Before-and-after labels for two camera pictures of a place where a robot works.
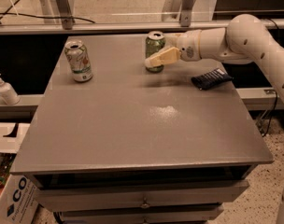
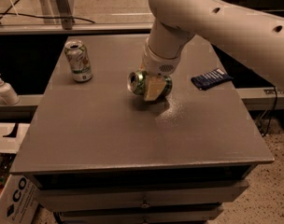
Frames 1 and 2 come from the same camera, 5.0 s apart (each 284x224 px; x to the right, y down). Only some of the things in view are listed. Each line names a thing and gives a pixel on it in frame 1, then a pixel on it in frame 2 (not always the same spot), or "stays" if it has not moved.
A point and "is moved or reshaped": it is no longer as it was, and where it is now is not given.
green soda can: [154, 44] is moved or reshaped
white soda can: [79, 62] stays
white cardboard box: [18, 202] stays
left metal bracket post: [63, 5] stays
